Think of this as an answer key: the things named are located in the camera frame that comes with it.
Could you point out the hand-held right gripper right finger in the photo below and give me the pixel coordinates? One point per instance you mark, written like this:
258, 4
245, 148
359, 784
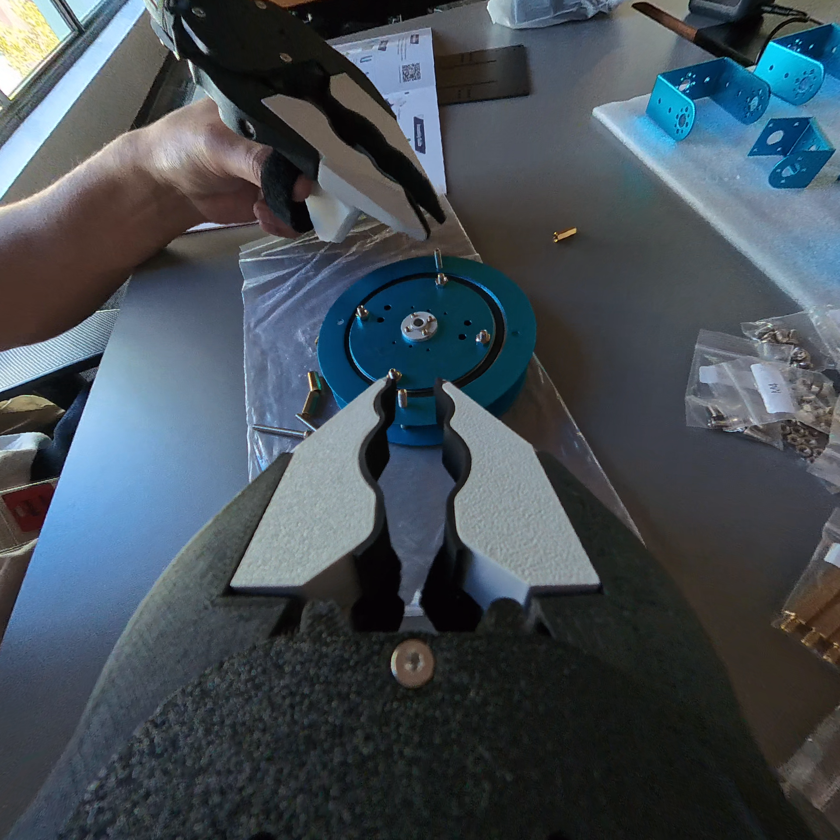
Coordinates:
525, 525

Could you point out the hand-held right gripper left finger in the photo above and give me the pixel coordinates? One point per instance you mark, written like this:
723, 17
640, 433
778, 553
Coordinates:
302, 525

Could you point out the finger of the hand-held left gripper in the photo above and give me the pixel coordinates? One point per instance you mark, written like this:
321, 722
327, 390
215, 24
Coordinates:
354, 177
387, 124

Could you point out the blue turntable bearing assembly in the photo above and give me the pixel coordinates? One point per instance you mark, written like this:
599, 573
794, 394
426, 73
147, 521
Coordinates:
453, 341

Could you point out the brass hex standoff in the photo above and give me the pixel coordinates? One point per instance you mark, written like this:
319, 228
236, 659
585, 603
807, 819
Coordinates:
564, 234
306, 408
313, 382

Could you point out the person's left forearm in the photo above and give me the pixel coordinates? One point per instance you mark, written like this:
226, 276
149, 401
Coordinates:
65, 262

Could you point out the grey desk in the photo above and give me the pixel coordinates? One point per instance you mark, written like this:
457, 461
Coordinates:
623, 328

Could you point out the person's left hand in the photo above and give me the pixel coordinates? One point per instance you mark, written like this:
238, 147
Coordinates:
203, 170

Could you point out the assembly guide sheet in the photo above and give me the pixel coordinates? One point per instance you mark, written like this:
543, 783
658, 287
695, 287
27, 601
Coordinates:
423, 164

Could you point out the black perforated metal plate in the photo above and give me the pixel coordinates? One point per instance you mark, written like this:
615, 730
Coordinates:
485, 72

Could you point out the clear plastic bag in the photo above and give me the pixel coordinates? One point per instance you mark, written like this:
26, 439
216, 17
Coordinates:
282, 308

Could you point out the white foam wrapped part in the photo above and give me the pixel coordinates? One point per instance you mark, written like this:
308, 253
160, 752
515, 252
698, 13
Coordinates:
551, 13

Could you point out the large glass window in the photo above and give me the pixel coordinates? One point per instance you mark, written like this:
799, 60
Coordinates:
39, 39

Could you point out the pile of small hardware bags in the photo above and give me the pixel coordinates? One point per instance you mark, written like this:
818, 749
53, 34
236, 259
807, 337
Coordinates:
761, 394

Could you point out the pale bag with red label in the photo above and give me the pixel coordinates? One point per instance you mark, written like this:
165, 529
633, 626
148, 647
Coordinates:
26, 499

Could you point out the white mesh chair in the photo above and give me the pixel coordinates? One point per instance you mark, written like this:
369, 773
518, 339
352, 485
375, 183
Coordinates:
52, 354

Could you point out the white foam tray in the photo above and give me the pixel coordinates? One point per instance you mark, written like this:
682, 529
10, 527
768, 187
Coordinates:
722, 197

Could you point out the blue servo U bracket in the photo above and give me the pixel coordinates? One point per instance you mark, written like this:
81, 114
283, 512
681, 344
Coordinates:
722, 79
800, 59

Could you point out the blue short servo bracket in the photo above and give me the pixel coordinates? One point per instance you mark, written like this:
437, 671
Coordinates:
797, 164

